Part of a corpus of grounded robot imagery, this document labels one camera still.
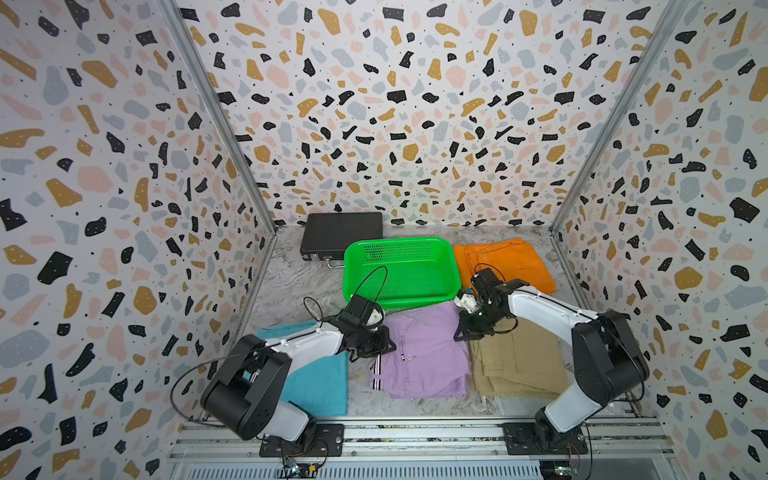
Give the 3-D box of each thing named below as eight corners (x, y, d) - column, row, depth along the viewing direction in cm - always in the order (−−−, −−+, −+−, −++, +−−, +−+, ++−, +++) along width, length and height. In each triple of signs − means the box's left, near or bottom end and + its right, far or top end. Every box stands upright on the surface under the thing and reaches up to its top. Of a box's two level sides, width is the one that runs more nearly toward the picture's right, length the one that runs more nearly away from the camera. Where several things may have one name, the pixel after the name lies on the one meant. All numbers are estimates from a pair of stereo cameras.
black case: (301, 264, 112) (296, 252, 107) (313, 222, 127) (309, 209, 121) (380, 265, 112) (379, 253, 107) (383, 223, 127) (382, 210, 122)
